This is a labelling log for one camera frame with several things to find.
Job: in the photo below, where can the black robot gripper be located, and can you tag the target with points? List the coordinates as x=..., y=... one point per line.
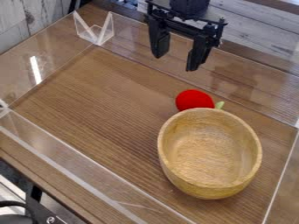
x=190, y=18

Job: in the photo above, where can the red plush tomato toy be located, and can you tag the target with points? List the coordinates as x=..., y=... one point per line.
x=193, y=98

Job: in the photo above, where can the light wooden bowl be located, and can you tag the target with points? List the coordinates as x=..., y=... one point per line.
x=210, y=153

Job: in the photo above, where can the clear acrylic corner bracket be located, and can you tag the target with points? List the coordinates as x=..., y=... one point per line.
x=95, y=34

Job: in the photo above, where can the clear acrylic tray enclosure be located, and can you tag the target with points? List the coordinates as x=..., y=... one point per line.
x=85, y=106

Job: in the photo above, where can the black table leg frame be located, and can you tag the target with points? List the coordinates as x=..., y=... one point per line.
x=42, y=214

